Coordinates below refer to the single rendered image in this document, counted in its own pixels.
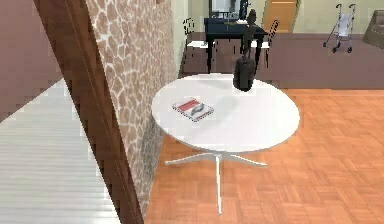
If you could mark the orange wooden door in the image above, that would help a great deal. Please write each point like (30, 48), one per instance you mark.
(280, 15)

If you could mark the white round pedestal table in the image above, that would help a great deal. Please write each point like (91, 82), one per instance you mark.
(240, 123)

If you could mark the dark blue desk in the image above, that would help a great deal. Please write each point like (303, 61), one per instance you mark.
(226, 28)

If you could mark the grey folding stroller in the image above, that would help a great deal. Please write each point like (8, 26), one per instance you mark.
(343, 30)

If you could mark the black computer monitor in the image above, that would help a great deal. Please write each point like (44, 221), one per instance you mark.
(225, 8)

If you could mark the red and white book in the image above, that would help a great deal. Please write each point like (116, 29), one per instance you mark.
(192, 108)

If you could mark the dark brown statue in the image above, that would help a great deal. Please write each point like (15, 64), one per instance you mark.
(245, 71)

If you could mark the brown wooden door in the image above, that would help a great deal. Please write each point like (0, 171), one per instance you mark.
(90, 110)

